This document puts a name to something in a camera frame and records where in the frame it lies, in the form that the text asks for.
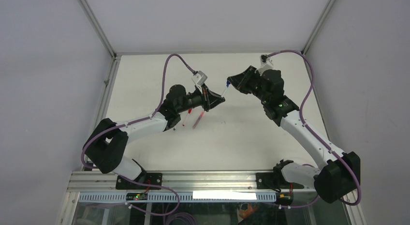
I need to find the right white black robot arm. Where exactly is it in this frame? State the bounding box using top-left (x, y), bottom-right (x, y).
top-left (227, 66), bottom-right (361, 205)

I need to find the white pen red tip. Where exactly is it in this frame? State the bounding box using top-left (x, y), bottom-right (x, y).
top-left (182, 108), bottom-right (192, 127)

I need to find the orange object under table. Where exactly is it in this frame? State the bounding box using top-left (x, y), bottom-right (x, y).
top-left (237, 203), bottom-right (259, 220)

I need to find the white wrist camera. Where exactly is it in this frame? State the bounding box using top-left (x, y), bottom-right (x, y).
top-left (191, 71), bottom-right (207, 89)
top-left (259, 54), bottom-right (274, 75)

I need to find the white pen blue tip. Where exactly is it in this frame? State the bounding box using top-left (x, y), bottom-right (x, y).
top-left (221, 87), bottom-right (228, 97)

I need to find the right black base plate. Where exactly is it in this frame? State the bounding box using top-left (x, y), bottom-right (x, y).
top-left (255, 172), bottom-right (305, 190)

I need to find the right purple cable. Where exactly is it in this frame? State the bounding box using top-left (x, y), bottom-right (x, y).
top-left (265, 50), bottom-right (363, 206)

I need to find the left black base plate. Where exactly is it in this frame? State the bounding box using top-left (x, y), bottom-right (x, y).
top-left (115, 172), bottom-right (163, 190)

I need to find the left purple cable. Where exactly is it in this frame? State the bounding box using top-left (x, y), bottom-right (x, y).
top-left (80, 53), bottom-right (197, 182)

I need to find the purple cable coil below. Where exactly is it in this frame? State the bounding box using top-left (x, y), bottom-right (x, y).
top-left (163, 212), bottom-right (198, 225)

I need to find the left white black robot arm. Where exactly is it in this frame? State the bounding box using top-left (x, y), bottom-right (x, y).
top-left (83, 85), bottom-right (225, 189)

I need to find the white slotted cable duct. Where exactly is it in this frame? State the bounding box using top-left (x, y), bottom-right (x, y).
top-left (78, 191), bottom-right (276, 204)

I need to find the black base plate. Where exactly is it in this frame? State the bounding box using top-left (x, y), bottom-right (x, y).
top-left (255, 172), bottom-right (305, 190)
top-left (115, 172), bottom-right (163, 190)

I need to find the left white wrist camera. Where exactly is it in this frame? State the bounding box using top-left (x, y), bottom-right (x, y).
top-left (191, 71), bottom-right (207, 89)

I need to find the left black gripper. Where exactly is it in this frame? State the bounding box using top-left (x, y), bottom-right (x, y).
top-left (176, 84), bottom-right (225, 114)

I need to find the purple cable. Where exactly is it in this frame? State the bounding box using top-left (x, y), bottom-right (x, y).
top-left (265, 50), bottom-right (363, 206)
top-left (80, 53), bottom-right (197, 182)

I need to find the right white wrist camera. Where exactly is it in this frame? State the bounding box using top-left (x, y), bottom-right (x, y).
top-left (259, 54), bottom-right (274, 75)

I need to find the pink purple pen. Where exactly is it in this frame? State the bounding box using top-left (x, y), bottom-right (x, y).
top-left (192, 111), bottom-right (205, 129)

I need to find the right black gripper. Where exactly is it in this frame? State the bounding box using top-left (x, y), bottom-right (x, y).
top-left (227, 66), bottom-right (270, 104)

